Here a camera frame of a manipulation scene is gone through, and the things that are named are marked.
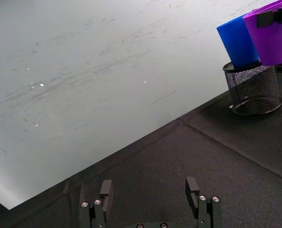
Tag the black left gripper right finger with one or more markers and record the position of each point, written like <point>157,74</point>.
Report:
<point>203,209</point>

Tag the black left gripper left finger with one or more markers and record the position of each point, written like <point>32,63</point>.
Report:
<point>98,210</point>

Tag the black table cloth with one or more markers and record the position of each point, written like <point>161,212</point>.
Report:
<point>169,166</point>

